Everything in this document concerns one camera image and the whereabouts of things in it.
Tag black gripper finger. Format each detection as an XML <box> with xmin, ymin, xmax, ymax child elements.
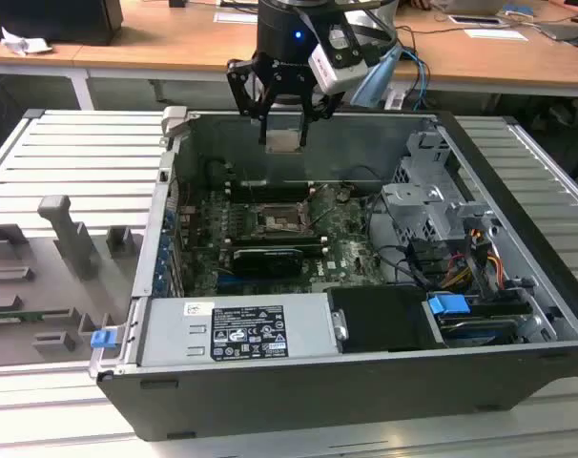
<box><xmin>299</xmin><ymin>92</ymin><xmax>347</xmax><ymax>147</ymax></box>
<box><xmin>225</xmin><ymin>57</ymin><xmax>274</xmax><ymax>146</ymax></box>

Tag silver CPU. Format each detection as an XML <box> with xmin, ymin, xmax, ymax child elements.
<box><xmin>264</xmin><ymin>128</ymin><xmax>304</xmax><ymax>155</ymax></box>

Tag metal socket cover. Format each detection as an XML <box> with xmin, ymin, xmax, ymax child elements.
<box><xmin>297</xmin><ymin>196</ymin><xmax>316</xmax><ymax>229</ymax></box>

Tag black RAM slot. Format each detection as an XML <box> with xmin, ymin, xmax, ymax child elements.
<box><xmin>232</xmin><ymin>239</ymin><xmax>329</xmax><ymax>250</ymax></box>
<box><xmin>227</xmin><ymin>180</ymin><xmax>314</xmax><ymax>193</ymax></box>
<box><xmin>231</xmin><ymin>231</ymin><xmax>324</xmax><ymax>241</ymax></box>

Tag CPU socket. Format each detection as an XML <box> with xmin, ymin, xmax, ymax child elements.
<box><xmin>243</xmin><ymin>202</ymin><xmax>315</xmax><ymax>239</ymax></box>

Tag white paper sheet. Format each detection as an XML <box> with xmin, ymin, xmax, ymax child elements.
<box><xmin>213</xmin><ymin>11</ymin><xmax>259</xmax><ymax>25</ymax></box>
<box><xmin>463</xmin><ymin>28</ymin><xmax>529</xmax><ymax>44</ymax></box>

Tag grey case latch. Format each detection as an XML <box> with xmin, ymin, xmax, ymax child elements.
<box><xmin>161</xmin><ymin>105</ymin><xmax>191</xmax><ymax>138</ymax></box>

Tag wooden desk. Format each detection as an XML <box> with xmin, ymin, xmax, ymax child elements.
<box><xmin>0</xmin><ymin>0</ymin><xmax>578</xmax><ymax>114</ymax></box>

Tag silver metal drive cage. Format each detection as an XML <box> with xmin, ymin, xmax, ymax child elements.
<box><xmin>379</xmin><ymin>128</ymin><xmax>500</xmax><ymax>249</ymax></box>

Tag green motherboard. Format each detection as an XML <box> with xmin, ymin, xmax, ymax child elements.
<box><xmin>174</xmin><ymin>179</ymin><xmax>390</xmax><ymax>300</ymax></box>

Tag black graphics card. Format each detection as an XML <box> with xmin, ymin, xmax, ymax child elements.
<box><xmin>230</xmin><ymin>245</ymin><xmax>305</xmax><ymax>281</ymax></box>

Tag black box on desk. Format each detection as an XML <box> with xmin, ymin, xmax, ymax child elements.
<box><xmin>0</xmin><ymin>0</ymin><xmax>124</xmax><ymax>47</ymax></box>

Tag white framed tablet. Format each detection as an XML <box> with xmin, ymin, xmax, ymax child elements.
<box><xmin>448</xmin><ymin>13</ymin><xmax>503</xmax><ymax>28</ymax></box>

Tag black plastic shroud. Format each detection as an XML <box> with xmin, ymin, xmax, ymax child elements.
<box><xmin>326</xmin><ymin>285</ymin><xmax>445</xmax><ymax>354</ymax></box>

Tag crumpled white paper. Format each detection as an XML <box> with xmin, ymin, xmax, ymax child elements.
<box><xmin>0</xmin><ymin>26</ymin><xmax>52</xmax><ymax>56</ymax></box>

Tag hard disk in blue carrier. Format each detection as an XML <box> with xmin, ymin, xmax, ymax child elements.
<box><xmin>424</xmin><ymin>293</ymin><xmax>533</xmax><ymax>349</ymax></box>

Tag grey power supply unit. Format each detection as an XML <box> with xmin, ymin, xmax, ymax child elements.
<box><xmin>135</xmin><ymin>291</ymin><xmax>350</xmax><ymax>369</ymax></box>

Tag black open PC case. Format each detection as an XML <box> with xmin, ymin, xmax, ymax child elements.
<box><xmin>95</xmin><ymin>107</ymin><xmax>578</xmax><ymax>443</ymax></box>

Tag grey laptop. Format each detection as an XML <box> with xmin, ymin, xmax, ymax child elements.
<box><xmin>531</xmin><ymin>21</ymin><xmax>578</xmax><ymax>42</ymax></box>

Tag grey parts rack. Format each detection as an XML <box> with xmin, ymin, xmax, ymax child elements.
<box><xmin>0</xmin><ymin>194</ymin><xmax>145</xmax><ymax>368</ymax></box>

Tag green RAM stick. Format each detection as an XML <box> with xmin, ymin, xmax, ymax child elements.
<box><xmin>0</xmin><ymin>310</ymin><xmax>71</xmax><ymax>323</ymax></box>

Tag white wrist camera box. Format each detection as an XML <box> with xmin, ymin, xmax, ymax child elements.
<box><xmin>307</xmin><ymin>23</ymin><xmax>369</xmax><ymax>94</ymax></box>

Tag blue cable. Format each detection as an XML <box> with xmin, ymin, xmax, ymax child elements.
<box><xmin>397</xmin><ymin>41</ymin><xmax>432</xmax><ymax>114</ymax></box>

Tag thick black cable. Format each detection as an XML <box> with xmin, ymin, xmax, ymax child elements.
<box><xmin>372</xmin><ymin>243</ymin><xmax>433</xmax><ymax>292</ymax></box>

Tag yellow red wire bundle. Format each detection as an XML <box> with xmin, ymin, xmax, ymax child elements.
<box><xmin>439</xmin><ymin>228</ymin><xmax>507</xmax><ymax>292</ymax></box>

